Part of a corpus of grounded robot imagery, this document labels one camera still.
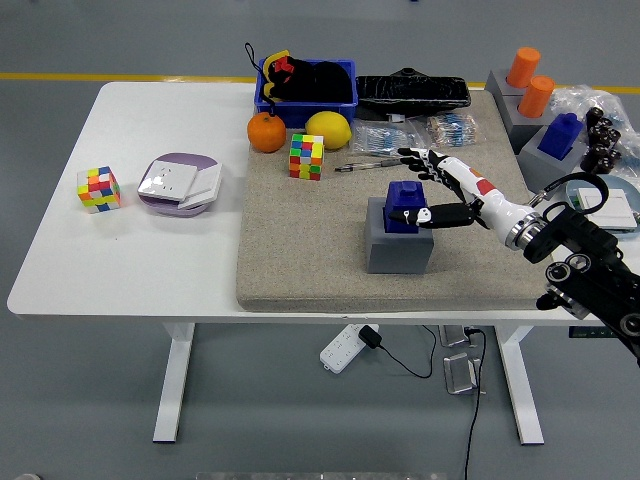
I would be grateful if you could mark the multicolour puzzle cube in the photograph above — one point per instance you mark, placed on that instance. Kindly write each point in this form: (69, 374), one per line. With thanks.
(99, 190)
(306, 157)

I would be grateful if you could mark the black wrapped long bundle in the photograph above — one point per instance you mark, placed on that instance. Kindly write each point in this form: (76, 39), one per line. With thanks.
(415, 92)

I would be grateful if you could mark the yellow lemon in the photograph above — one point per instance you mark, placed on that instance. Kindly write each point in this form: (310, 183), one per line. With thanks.
(328, 130)

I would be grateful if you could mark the dark dotted cylinder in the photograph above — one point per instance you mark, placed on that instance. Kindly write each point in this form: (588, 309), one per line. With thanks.
(600, 151)
(595, 116)
(611, 139)
(602, 129)
(600, 162)

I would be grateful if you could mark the black table control panel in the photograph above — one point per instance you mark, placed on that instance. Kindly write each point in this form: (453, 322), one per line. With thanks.
(590, 332)

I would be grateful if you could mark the black power adapter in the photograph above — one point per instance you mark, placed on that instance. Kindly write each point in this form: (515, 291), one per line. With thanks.
(370, 336)

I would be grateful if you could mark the blue plastic bin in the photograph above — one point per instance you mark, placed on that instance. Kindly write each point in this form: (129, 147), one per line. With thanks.
(320, 111)

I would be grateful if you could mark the white power strip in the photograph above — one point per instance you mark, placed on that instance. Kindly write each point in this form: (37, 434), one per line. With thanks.
(340, 350)

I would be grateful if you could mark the grey-brown table mat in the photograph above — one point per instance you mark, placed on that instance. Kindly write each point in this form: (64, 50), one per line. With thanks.
(310, 240)

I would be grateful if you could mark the white switch panel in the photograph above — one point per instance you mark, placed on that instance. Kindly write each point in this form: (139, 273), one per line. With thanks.
(205, 187)
(620, 205)

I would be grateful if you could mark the white table leg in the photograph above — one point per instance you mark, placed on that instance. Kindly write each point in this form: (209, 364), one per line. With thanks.
(520, 395)
(175, 390)

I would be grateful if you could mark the orange fruit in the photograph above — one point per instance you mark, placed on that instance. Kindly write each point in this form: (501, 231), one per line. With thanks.
(267, 132)

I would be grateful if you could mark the black pouch with yellow trim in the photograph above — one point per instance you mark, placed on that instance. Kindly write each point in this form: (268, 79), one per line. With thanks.
(325, 82)

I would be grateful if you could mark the orange cylinder seal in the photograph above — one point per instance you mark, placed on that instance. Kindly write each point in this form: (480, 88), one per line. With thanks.
(522, 67)
(535, 97)

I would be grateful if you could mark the grey ballpoint pen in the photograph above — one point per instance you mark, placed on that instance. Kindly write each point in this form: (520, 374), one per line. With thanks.
(370, 164)

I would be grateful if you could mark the clear bag of resistors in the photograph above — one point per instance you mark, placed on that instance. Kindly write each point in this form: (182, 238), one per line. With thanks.
(380, 137)
(452, 129)

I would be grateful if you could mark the white wall socket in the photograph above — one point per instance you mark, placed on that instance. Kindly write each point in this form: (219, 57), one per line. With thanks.
(165, 180)

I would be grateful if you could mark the light blue plate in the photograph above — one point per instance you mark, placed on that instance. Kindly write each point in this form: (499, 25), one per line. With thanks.
(627, 182)

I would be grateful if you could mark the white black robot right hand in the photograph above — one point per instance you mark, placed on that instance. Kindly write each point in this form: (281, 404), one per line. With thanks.
(495, 205)

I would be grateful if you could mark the grey seal holder block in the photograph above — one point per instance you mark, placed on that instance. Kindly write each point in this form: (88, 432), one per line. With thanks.
(397, 255)
(495, 85)
(545, 170)
(520, 130)

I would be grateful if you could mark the silver metal bracket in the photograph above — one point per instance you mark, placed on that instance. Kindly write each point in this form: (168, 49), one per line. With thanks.
(455, 336)
(461, 375)

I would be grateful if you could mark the small white plug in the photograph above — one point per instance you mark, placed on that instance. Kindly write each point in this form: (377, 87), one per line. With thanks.
(397, 118)

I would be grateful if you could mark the blue square seal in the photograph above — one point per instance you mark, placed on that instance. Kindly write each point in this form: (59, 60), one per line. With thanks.
(405, 197)
(560, 132)

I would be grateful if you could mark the clear plastic bag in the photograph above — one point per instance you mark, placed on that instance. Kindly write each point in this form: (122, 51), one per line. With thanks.
(580, 97)

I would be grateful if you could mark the purple plate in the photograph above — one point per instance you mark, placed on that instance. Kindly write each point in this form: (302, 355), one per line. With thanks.
(190, 158)

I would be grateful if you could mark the grey round knob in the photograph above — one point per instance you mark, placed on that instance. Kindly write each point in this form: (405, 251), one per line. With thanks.
(26, 477)

